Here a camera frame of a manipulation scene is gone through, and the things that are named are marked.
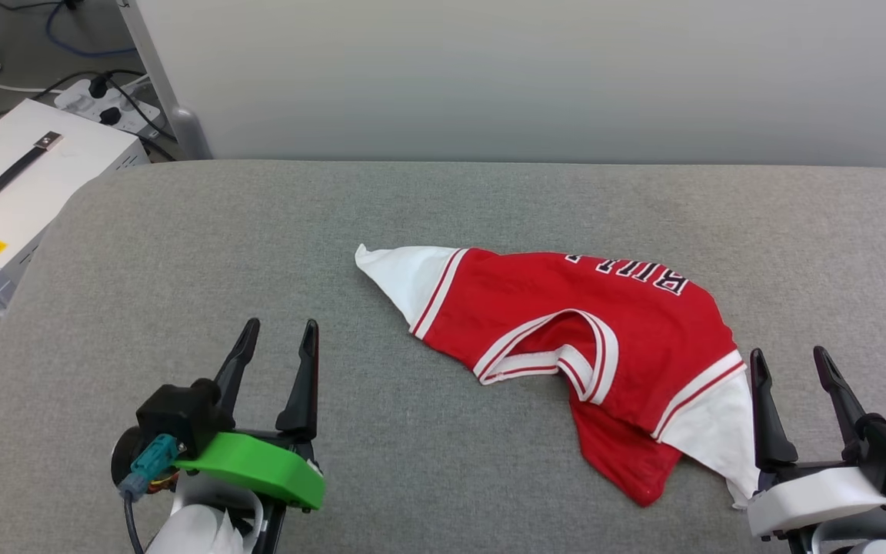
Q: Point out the white power strip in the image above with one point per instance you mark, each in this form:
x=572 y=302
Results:
x=135 y=115

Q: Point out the red white basketball jersey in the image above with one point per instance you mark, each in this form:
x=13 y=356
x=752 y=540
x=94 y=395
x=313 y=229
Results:
x=504 y=308

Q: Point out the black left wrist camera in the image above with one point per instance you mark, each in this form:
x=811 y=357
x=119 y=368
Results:
x=181 y=412

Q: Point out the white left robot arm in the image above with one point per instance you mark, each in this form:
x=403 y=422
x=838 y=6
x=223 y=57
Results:
x=197 y=531

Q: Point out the black power plug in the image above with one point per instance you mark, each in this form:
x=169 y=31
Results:
x=98 y=85
x=109 y=116

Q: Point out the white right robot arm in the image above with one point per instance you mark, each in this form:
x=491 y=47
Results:
x=866 y=542

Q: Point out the white partition panel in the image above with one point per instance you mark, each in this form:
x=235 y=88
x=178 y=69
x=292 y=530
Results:
x=489 y=77

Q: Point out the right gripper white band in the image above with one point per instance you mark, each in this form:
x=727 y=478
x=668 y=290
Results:
x=820 y=496

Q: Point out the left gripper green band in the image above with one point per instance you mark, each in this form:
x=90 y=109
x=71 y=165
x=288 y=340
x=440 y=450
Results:
x=266 y=469

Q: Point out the grey metal partition leg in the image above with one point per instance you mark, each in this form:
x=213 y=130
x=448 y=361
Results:
x=170 y=100

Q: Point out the white equipment box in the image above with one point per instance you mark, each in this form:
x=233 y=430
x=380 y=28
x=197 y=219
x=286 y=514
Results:
x=35 y=208

